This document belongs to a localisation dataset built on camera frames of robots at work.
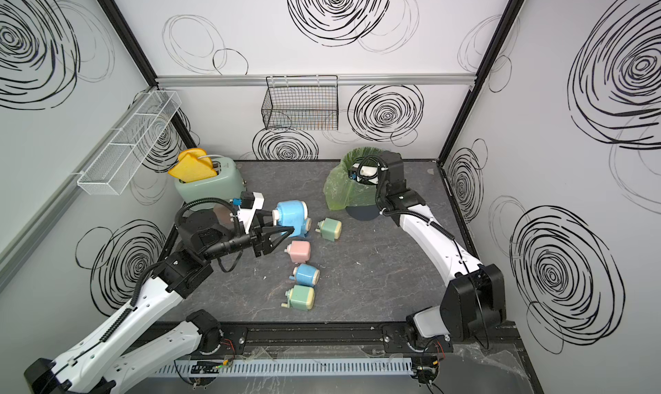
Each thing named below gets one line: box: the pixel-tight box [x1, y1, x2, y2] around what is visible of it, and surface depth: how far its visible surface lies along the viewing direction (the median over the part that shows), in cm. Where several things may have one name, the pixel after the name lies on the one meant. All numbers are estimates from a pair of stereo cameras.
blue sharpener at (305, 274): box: [289, 264, 321, 287], surface depth 81 cm
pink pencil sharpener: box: [284, 240, 311, 264], surface depth 87 cm
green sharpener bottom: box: [281, 284, 316, 311], surface depth 77 cm
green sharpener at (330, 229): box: [315, 217, 343, 242], surface depth 93 cm
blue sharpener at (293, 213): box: [271, 199, 312, 239], surface depth 62 cm
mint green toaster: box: [174, 157, 248, 204], surface depth 98 cm
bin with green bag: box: [322, 146, 385, 222], surface depth 88 cm
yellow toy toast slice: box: [167, 147, 218, 184], surface depth 93 cm
